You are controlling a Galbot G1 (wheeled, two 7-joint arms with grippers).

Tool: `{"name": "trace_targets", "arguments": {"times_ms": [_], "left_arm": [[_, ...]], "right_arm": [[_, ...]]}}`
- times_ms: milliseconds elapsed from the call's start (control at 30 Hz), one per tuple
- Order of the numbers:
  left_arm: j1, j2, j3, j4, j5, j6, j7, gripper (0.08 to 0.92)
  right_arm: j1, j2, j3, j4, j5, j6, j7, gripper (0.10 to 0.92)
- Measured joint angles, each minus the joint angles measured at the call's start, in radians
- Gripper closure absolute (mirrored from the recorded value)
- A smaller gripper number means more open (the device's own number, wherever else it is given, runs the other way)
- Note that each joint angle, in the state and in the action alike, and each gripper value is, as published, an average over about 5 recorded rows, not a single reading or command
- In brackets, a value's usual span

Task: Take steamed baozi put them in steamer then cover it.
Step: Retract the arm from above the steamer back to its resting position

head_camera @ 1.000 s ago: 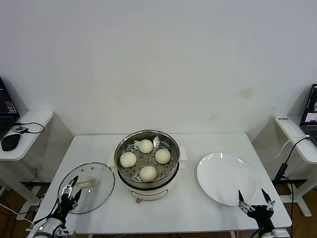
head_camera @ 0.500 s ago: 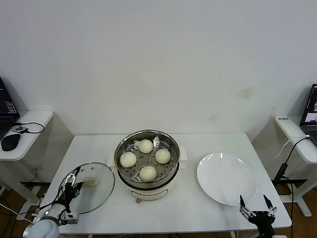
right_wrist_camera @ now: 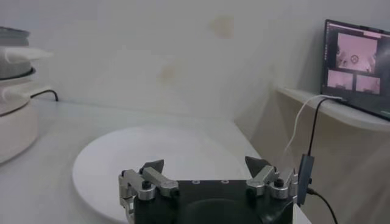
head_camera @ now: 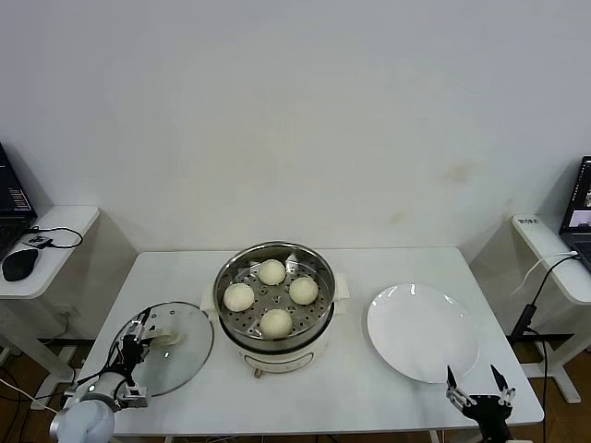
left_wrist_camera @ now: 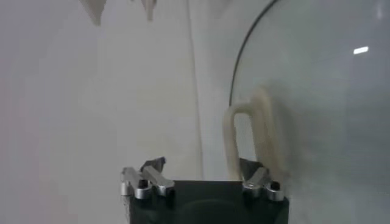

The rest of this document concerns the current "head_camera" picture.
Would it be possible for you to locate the black open laptop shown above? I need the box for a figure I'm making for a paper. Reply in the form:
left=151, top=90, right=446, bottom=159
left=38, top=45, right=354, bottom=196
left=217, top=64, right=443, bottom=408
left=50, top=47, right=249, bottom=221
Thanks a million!
left=558, top=155, right=591, bottom=273
left=0, top=142, right=38, bottom=262

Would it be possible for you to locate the black computer mouse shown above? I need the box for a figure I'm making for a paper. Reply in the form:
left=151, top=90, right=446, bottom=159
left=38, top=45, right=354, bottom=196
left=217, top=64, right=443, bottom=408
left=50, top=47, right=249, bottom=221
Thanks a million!
left=1, top=248, right=41, bottom=282

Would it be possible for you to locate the cream electric pot base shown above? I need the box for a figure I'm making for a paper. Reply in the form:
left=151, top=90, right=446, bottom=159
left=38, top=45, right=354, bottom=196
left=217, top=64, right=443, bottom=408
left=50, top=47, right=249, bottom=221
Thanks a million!
left=217, top=313, right=332, bottom=377

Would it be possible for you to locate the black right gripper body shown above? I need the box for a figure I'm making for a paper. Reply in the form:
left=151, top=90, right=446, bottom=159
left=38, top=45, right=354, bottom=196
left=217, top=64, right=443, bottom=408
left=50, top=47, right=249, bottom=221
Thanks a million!
left=464, top=395, right=513, bottom=443

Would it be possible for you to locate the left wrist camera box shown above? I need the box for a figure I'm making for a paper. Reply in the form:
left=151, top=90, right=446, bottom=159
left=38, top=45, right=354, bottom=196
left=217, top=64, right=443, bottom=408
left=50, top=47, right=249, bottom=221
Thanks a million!
left=120, top=385, right=150, bottom=410

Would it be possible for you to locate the perforated steel steamer basket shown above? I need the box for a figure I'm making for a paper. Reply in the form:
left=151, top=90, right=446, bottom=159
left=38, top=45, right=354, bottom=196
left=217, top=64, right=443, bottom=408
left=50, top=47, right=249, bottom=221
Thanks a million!
left=199, top=239, right=351, bottom=342

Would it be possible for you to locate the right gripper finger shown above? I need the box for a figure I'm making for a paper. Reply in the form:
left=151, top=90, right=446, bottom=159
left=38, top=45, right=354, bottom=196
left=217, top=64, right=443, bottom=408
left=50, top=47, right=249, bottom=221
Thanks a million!
left=490, top=364, right=516, bottom=410
left=445, top=365, right=473, bottom=410

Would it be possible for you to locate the thin black looped cable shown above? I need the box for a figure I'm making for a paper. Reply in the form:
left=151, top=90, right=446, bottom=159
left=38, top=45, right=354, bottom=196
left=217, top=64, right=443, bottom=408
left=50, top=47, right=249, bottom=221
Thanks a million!
left=25, top=225, right=84, bottom=253

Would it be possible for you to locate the white laptop cable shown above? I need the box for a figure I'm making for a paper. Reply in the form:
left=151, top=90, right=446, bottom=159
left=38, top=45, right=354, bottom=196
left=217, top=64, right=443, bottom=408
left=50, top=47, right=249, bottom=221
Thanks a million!
left=510, top=251, right=578, bottom=296

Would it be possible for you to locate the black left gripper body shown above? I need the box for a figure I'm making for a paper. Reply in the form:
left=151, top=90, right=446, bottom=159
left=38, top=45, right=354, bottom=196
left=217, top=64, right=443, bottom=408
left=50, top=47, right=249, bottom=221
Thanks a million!
left=120, top=335, right=148, bottom=366

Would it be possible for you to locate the white round plate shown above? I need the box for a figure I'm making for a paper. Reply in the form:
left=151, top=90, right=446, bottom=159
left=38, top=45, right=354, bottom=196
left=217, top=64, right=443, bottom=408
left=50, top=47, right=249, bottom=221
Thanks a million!
left=367, top=282, right=480, bottom=384

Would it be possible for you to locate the glass lid with cream handle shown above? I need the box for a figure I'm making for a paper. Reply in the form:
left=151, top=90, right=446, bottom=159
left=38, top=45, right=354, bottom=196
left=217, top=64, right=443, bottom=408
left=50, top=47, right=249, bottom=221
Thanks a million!
left=107, top=302, right=215, bottom=399

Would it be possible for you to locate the black cable with adapter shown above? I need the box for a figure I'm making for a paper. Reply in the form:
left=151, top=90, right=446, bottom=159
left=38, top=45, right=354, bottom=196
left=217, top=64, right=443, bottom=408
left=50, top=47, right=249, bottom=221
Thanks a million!
left=510, top=255, right=584, bottom=443

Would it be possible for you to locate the white floor cable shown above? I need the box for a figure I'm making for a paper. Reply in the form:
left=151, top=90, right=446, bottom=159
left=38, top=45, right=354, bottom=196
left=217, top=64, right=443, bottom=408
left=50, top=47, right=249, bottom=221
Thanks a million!
left=0, top=377, right=56, bottom=412

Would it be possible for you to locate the white steamed baozi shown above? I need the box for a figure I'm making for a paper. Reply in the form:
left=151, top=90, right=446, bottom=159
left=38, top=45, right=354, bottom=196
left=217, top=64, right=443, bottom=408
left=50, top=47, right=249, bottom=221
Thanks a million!
left=223, top=282, right=255, bottom=313
left=257, top=258, right=286, bottom=286
left=259, top=307, right=293, bottom=339
left=288, top=276, right=320, bottom=306

